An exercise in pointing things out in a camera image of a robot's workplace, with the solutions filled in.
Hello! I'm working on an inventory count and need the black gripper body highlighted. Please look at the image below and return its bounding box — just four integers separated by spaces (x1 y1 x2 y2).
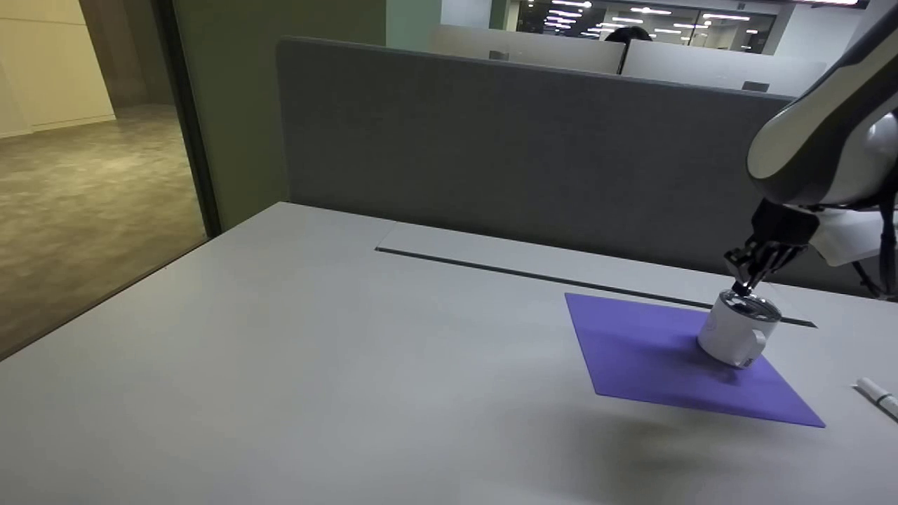
747 198 821 252

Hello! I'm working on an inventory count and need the silver object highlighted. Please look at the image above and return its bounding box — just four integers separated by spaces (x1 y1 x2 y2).
729 293 778 322

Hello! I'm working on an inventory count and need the grey fabric desk partition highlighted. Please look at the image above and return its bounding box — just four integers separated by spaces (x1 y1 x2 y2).
276 38 898 303

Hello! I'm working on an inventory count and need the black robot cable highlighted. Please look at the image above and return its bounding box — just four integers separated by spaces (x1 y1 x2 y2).
848 163 898 303

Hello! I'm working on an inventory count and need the black door frame post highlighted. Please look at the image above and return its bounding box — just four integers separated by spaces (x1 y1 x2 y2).
151 0 224 238

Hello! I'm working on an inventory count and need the white mug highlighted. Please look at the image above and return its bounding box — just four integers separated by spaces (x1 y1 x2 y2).
695 290 783 370

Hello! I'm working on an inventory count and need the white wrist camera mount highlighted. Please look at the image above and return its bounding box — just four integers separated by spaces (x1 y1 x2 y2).
809 206 887 269

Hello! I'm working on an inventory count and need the white background desk partition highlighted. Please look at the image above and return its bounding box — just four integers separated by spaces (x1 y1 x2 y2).
428 22 630 78
621 38 837 102

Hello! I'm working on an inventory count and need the white marker pen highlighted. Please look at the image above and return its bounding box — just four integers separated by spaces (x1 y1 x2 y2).
852 376 898 423

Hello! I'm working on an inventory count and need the purple square mat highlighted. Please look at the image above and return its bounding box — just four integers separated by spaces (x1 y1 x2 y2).
560 293 827 432

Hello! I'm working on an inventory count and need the black background chair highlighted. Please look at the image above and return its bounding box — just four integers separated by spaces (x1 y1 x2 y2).
601 22 654 45

